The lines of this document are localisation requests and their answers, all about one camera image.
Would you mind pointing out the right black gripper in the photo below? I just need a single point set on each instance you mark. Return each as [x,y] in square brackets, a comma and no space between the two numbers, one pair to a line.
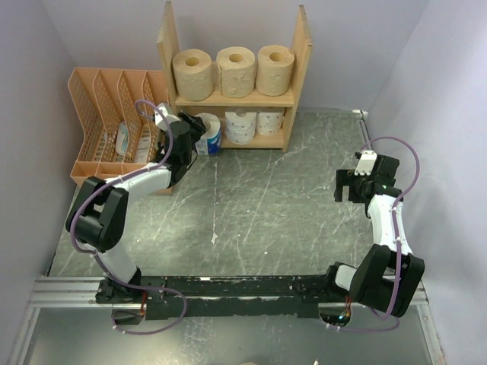
[345,177]

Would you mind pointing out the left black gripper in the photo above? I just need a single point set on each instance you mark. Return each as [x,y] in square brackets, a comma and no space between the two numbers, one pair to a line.
[198,125]

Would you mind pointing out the white toilet roll blue wrapper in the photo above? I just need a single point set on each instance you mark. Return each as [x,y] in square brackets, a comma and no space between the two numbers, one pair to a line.
[210,142]

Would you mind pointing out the white dotted toilet roll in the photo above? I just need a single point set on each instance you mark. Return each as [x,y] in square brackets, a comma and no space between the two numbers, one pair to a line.
[240,126]

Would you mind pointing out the beige toilet roll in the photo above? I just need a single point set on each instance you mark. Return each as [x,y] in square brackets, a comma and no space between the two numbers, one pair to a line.
[274,68]
[192,70]
[237,67]

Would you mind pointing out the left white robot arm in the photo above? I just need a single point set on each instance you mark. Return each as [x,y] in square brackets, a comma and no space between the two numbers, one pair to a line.
[97,219]

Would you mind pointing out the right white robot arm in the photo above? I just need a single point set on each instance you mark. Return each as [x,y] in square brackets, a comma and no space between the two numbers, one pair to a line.
[389,274]

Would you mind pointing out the wooden two-tier shelf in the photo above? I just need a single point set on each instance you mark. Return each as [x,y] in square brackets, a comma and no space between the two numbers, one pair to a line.
[256,94]

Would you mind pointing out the ruler set package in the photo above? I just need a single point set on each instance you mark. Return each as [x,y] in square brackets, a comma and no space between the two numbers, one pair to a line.
[143,147]

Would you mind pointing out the blue correction tape pack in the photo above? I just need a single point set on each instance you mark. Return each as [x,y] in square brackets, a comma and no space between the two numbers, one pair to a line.
[122,139]

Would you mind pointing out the orange plastic desk organizer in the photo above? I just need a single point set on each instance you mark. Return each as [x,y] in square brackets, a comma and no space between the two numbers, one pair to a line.
[103,98]

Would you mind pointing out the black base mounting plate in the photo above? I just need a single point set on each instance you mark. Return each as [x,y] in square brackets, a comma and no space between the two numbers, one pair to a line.
[178,304]

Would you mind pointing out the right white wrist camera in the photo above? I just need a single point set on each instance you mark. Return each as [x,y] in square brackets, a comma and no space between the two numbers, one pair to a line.
[366,162]

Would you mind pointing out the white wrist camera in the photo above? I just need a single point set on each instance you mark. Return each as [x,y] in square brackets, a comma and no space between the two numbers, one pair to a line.
[366,162]
[162,116]

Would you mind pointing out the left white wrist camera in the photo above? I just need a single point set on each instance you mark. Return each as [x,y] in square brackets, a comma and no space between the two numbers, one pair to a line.
[162,116]

